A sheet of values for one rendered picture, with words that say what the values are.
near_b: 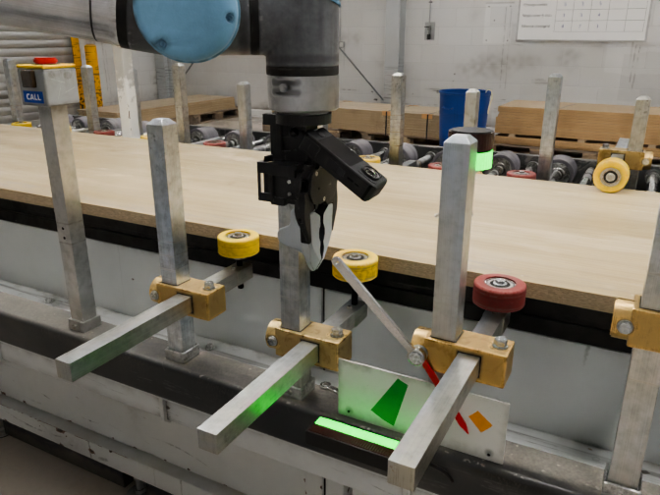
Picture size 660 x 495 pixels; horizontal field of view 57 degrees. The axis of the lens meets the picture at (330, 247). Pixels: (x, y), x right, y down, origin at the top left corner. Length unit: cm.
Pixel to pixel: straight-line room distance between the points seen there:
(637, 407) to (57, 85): 103
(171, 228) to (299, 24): 47
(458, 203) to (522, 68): 735
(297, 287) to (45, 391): 126
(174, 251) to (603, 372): 74
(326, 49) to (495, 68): 749
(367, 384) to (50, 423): 131
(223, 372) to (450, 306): 46
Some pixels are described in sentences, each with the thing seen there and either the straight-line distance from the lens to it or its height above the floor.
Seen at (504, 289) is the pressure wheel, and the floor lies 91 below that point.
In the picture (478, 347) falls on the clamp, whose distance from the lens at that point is 85.
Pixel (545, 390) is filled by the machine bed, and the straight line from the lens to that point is 111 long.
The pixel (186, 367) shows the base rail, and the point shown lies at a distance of 114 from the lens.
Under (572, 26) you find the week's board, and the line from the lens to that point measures 797.
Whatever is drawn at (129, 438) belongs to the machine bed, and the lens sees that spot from 187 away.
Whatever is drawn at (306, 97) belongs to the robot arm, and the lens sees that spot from 74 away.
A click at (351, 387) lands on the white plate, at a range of 96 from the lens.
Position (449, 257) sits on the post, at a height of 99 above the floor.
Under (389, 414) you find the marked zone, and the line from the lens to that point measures 95.
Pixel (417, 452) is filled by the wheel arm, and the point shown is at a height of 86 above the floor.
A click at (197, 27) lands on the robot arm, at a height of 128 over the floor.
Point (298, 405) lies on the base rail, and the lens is 102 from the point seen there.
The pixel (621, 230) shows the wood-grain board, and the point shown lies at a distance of 134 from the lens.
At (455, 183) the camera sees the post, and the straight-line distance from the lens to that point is 78.
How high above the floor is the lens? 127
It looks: 20 degrees down
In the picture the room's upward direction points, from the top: straight up
